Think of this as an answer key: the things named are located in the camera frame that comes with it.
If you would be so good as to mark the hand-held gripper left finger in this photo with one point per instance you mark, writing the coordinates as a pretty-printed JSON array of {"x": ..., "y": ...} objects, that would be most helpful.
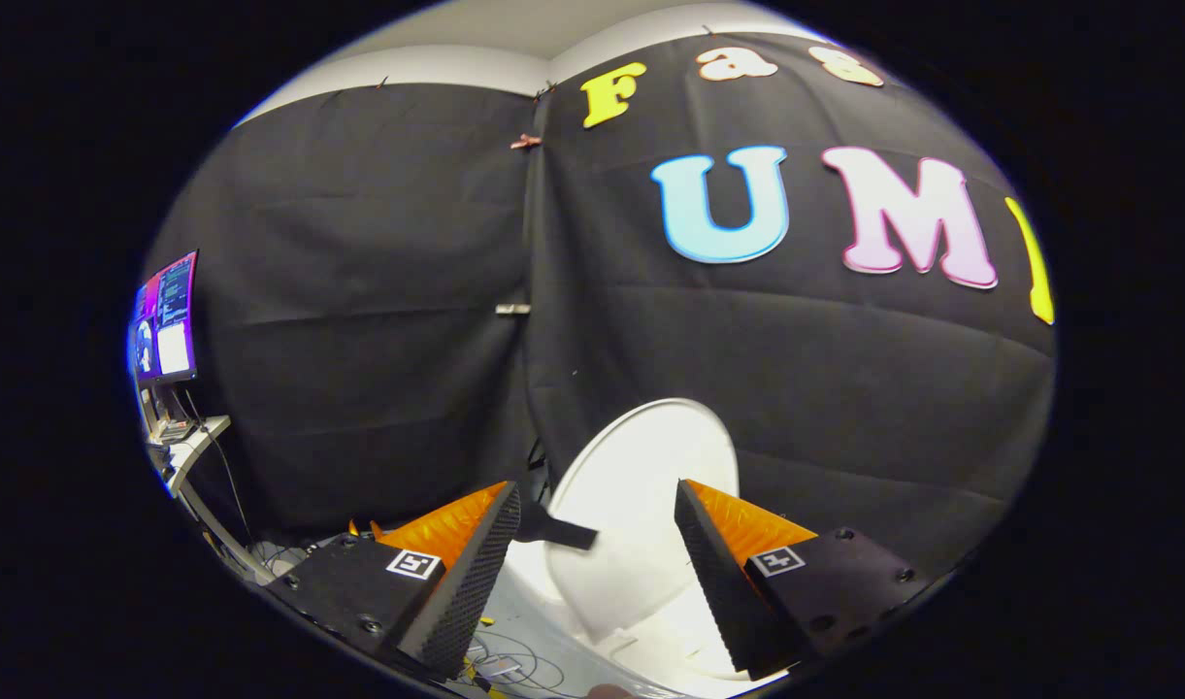
[{"x": 461, "y": 592}]

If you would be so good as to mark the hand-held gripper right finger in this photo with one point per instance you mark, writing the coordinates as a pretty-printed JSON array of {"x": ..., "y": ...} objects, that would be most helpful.
[{"x": 723, "y": 582}]

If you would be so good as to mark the white toilet lid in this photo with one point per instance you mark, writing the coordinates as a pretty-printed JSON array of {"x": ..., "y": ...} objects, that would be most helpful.
[{"x": 641, "y": 466}]

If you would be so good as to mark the silver cloth clip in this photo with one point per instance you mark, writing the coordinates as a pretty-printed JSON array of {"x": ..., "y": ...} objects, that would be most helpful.
[{"x": 512, "y": 309}]

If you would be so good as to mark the computer monitor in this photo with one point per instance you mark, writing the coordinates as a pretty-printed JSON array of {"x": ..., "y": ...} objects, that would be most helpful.
[{"x": 170, "y": 316}]

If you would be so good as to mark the copper cloth clip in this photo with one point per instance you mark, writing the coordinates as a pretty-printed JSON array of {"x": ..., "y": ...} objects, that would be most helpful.
[{"x": 526, "y": 141}]

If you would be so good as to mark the white desk frame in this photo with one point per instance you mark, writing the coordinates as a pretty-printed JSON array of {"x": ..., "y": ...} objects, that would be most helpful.
[{"x": 199, "y": 432}]

